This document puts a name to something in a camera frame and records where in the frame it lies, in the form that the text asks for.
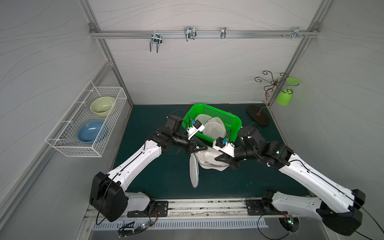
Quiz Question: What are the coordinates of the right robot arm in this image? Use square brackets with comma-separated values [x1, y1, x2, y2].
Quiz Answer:
[213, 126, 366, 236]

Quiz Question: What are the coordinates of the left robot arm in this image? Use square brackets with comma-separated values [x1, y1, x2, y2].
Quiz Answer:
[89, 115, 208, 222]

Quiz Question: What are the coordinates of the green plastic basket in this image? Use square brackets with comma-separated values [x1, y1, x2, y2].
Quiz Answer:
[182, 104, 242, 142]

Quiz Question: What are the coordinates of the bronze cup tree stand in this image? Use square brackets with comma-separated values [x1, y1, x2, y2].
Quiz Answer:
[247, 71, 288, 127]

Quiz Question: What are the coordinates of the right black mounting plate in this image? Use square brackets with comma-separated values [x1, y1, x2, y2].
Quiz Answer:
[244, 198, 288, 216]

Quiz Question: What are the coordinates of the black mounting plate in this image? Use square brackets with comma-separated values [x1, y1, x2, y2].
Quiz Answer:
[244, 198, 288, 216]
[127, 200, 169, 218]

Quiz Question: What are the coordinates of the green plastic wine glass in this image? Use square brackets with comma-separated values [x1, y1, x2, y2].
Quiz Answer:
[276, 77, 300, 106]

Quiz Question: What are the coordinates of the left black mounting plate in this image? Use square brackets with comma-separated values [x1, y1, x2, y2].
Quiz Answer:
[127, 200, 169, 218]

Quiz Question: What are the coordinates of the light green bowl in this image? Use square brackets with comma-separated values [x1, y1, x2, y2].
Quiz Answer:
[90, 96, 116, 118]

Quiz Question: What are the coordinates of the blue bowl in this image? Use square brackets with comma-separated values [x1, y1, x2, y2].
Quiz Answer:
[77, 121, 109, 145]

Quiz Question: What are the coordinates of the double prong metal hook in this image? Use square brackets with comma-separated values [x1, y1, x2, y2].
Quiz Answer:
[150, 33, 163, 53]

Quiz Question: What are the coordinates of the looped metal hook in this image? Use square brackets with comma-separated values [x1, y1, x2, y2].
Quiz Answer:
[184, 27, 197, 42]

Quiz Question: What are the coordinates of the small flat metal hook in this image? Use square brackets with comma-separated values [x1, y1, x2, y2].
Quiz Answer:
[221, 27, 227, 39]

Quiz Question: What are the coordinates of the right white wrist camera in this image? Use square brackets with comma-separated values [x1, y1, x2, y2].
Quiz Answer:
[213, 138, 235, 158]

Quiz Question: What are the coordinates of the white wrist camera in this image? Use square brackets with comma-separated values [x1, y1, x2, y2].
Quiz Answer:
[187, 120, 205, 140]
[213, 138, 235, 158]

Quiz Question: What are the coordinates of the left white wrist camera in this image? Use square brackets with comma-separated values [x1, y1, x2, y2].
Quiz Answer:
[187, 120, 205, 140]

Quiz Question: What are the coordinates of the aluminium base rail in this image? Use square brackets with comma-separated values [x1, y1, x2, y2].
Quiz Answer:
[83, 196, 325, 222]

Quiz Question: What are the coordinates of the right black cable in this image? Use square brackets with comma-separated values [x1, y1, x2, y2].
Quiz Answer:
[242, 195, 292, 240]

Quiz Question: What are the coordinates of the round floor cable port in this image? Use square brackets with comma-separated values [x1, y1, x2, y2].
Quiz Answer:
[279, 217, 300, 233]

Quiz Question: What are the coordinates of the white slotted cable duct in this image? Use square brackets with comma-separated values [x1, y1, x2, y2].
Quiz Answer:
[93, 218, 269, 231]

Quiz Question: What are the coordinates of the white wire wall basket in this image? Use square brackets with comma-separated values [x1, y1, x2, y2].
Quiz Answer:
[46, 82, 128, 158]

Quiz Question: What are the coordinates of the left bundle of cables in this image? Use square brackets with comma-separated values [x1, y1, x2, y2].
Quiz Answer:
[116, 206, 158, 238]

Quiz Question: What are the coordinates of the right metal rail hook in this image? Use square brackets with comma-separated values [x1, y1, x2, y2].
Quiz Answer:
[282, 27, 309, 40]

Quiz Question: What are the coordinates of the aluminium top rail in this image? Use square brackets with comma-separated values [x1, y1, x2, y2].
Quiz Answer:
[89, 24, 321, 40]

